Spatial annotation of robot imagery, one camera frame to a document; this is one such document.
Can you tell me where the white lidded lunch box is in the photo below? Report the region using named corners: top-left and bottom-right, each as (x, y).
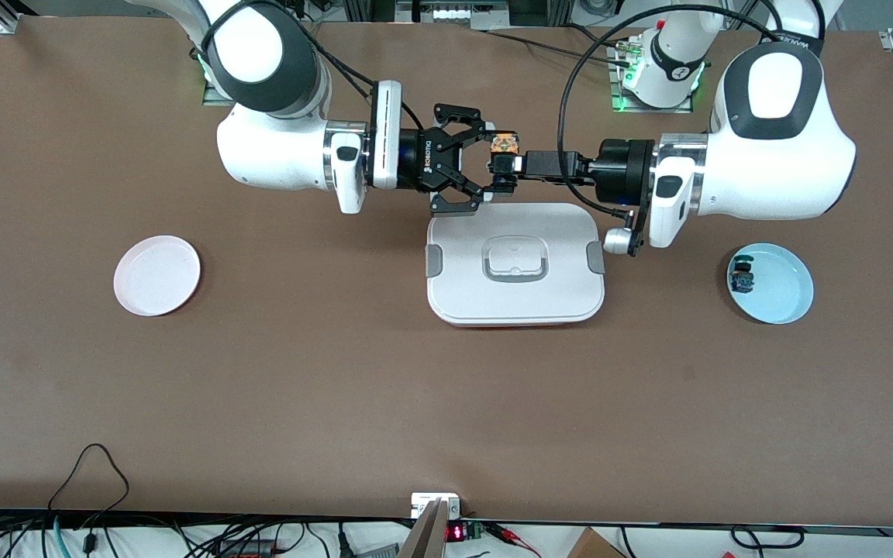
top-left (425, 203), bottom-right (607, 329)

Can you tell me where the brown cardboard box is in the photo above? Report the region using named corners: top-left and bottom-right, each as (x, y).
top-left (567, 527), bottom-right (624, 558)

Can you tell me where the white power strip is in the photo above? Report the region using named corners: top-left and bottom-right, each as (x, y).
top-left (395, 0), bottom-right (511, 26)

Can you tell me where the light blue round plate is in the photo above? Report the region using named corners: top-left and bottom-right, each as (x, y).
top-left (726, 243), bottom-right (815, 325)

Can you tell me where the pink round plate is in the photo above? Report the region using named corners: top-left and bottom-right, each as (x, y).
top-left (113, 236), bottom-right (202, 317)

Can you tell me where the red clip lead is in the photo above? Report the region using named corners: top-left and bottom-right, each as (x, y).
top-left (485, 522), bottom-right (542, 557)

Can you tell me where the short aluminium profile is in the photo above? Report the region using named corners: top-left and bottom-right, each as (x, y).
top-left (0, 0), bottom-right (36, 36)

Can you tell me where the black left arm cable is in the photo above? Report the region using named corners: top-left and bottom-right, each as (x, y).
top-left (557, 4), bottom-right (827, 218)

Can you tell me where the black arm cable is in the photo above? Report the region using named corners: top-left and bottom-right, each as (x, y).
top-left (202, 0), bottom-right (426, 131)
top-left (557, 4), bottom-right (827, 218)

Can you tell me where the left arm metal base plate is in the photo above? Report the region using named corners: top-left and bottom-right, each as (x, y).
top-left (609, 39), bottom-right (695, 115)

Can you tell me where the long black table cable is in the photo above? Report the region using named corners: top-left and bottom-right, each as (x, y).
top-left (481, 29), bottom-right (633, 69)

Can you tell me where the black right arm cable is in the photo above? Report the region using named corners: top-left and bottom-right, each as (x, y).
top-left (202, 0), bottom-right (426, 131)

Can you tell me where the short black table cable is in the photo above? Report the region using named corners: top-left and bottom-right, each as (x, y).
top-left (567, 23), bottom-right (626, 49)

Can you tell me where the grey metal post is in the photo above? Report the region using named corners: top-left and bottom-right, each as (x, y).
top-left (398, 498), bottom-right (449, 558)

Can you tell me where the black flat loop cable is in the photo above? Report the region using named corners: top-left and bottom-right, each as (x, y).
top-left (730, 525), bottom-right (805, 551)

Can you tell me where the black looped cable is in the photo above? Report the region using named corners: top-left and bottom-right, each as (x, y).
top-left (47, 443), bottom-right (131, 536)

